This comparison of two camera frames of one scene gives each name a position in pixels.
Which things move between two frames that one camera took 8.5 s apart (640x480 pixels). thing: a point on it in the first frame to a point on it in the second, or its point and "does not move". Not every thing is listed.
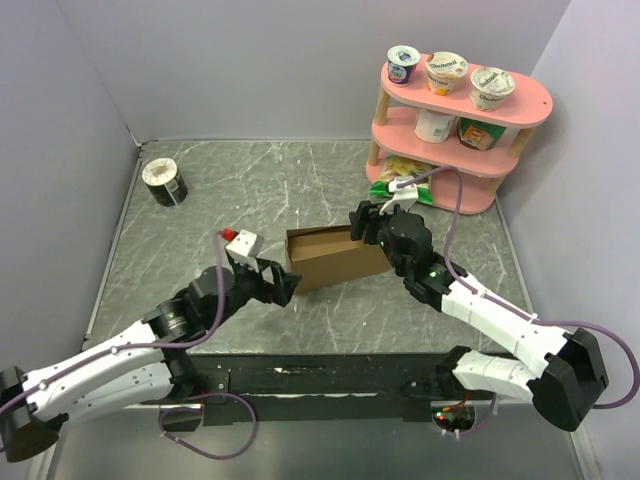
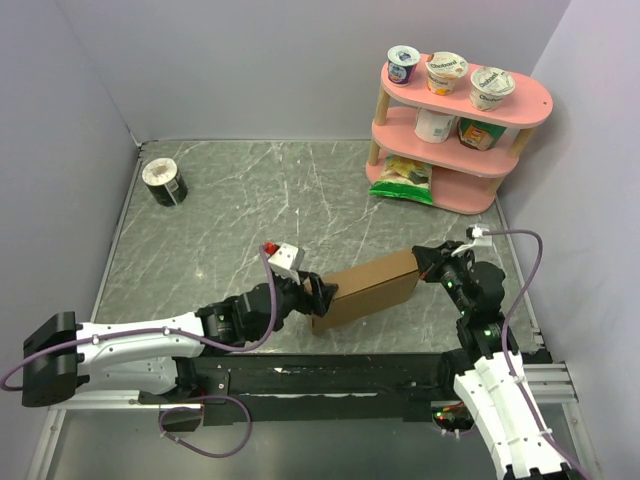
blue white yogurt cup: [402, 63] does not move
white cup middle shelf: [433, 127] does not move
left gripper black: [267, 291] to [316, 302]
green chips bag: [398, 167] does not move
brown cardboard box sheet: [324, 256] to [368, 289]
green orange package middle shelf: [477, 134] does not move
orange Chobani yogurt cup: [443, 69] does not move
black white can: [164, 182] does not move
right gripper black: [374, 220] to [429, 261]
